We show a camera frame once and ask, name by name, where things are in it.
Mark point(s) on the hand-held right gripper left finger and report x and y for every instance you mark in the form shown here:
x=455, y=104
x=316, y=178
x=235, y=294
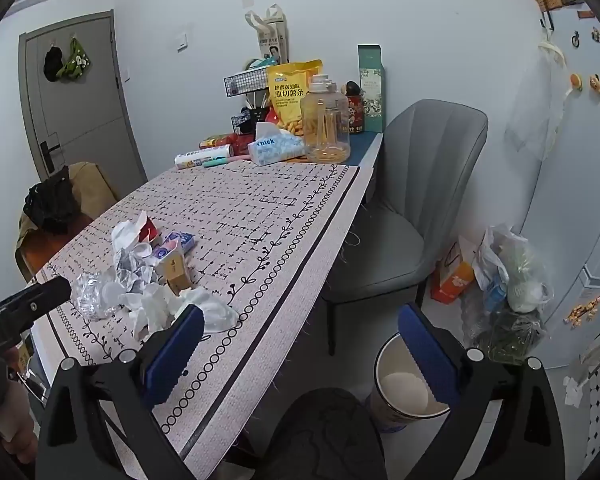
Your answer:
x=175, y=355

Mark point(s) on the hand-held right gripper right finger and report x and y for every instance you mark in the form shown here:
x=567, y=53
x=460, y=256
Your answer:
x=427, y=360

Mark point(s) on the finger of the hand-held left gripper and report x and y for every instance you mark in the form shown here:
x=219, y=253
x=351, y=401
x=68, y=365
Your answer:
x=35, y=299

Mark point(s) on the white waste bin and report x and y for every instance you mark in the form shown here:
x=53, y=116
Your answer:
x=405, y=390

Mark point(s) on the white tissue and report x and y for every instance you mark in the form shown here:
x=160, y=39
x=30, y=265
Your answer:
x=215, y=312
x=152, y=310

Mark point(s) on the small brown carton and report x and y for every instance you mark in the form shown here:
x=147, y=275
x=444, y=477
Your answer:
x=175, y=272

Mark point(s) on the grey paper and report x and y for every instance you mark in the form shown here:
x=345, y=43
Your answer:
x=132, y=270

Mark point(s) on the blue purple plastic wrapper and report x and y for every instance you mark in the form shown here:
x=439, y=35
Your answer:
x=175, y=245

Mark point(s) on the white face mask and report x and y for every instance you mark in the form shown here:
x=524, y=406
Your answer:
x=125, y=232

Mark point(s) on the red paper carton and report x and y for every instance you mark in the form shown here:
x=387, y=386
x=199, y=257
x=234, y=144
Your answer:
x=149, y=232

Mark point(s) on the person's left hand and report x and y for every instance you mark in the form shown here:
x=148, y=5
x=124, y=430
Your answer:
x=17, y=440

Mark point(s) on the orange paper bag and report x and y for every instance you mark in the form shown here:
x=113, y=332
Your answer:
x=452, y=280

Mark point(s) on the black cloth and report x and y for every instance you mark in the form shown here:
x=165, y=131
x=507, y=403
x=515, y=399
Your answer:
x=52, y=205

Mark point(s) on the clear plastic bag of waste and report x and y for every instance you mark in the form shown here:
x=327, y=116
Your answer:
x=515, y=290

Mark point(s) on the person's dark trouser leg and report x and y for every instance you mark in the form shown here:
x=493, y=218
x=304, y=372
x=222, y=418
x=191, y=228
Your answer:
x=325, y=435

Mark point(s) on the brown chair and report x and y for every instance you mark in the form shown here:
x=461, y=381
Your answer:
x=95, y=185

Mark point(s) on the long colourful fridge magnet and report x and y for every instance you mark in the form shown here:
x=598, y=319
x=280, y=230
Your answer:
x=582, y=311

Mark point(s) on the grey upholstered chair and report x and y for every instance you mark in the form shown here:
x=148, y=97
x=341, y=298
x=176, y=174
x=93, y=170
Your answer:
x=430, y=170

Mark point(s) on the grey door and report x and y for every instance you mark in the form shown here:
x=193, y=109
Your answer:
x=80, y=110

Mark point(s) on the green pen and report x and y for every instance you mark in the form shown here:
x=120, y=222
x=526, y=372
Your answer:
x=215, y=162

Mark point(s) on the white bag roll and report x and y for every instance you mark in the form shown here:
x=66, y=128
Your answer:
x=202, y=156

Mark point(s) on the pink pen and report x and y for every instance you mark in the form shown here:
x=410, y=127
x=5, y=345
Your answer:
x=239, y=158

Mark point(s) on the red snack packets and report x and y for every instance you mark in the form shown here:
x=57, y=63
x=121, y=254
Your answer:
x=220, y=141

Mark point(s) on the blue white tissue pack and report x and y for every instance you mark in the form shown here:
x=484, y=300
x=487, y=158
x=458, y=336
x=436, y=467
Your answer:
x=275, y=147

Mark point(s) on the white fridge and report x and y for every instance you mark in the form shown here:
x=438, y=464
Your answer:
x=580, y=185

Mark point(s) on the black hanging hat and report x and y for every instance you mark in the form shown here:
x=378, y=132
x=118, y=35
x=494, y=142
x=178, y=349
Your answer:
x=53, y=62

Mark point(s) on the green hanging bag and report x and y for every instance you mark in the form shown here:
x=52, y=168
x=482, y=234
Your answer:
x=75, y=62

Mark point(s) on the black utensil holder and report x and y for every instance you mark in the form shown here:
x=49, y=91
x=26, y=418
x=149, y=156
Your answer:
x=247, y=117

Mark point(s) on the clear plastic water bottle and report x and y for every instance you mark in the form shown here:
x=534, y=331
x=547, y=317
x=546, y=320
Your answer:
x=327, y=125

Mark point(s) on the red thermos bottle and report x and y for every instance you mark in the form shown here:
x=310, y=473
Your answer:
x=356, y=110

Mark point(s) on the hanging clear plastic bag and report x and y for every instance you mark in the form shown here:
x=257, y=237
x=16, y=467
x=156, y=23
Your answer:
x=535, y=115

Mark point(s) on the tall green box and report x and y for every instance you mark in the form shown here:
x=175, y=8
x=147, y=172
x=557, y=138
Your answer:
x=371, y=90

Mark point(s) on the yellow snack bag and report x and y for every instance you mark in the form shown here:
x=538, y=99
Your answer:
x=287, y=95

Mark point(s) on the burger fridge magnet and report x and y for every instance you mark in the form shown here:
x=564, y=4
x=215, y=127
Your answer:
x=575, y=82

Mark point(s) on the yellow fridge magnet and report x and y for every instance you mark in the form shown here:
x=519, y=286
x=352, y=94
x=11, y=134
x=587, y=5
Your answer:
x=596, y=83

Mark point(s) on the white tote bag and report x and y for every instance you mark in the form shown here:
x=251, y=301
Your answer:
x=272, y=45

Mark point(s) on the bicycle fridge magnet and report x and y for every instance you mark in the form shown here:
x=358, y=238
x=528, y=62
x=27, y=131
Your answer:
x=575, y=38

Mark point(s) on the white light switch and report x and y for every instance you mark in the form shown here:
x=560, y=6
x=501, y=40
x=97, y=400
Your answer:
x=181, y=41

